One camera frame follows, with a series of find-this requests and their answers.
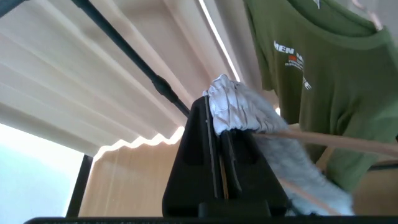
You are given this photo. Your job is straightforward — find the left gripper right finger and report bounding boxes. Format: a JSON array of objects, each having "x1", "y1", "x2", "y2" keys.
[{"x1": 217, "y1": 130, "x2": 289, "y2": 217}]

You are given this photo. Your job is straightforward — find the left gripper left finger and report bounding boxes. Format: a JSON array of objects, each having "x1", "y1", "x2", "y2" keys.
[{"x1": 162, "y1": 95, "x2": 218, "y2": 218}]

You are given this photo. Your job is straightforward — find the pale grey garment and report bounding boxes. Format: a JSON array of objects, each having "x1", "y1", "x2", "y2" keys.
[{"x1": 202, "y1": 73, "x2": 355, "y2": 216}]

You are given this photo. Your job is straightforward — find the pink clothes hanger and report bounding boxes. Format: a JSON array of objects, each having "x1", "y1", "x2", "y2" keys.
[
  {"x1": 351, "y1": 0, "x2": 384, "y2": 31},
  {"x1": 251, "y1": 129, "x2": 398, "y2": 215}
]

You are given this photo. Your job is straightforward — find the green long-sleeved shirt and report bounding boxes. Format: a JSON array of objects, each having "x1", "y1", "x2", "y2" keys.
[{"x1": 244, "y1": 0, "x2": 398, "y2": 194}]

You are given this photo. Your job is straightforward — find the black clothes rack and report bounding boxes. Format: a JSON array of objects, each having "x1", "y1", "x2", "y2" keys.
[{"x1": 0, "y1": 0, "x2": 398, "y2": 171}]

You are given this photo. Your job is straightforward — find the window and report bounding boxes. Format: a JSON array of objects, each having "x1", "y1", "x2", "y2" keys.
[{"x1": 0, "y1": 123, "x2": 94, "y2": 224}]

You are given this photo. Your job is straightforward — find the beige curtain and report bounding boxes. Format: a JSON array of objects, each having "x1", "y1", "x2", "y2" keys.
[{"x1": 0, "y1": 0, "x2": 398, "y2": 156}]

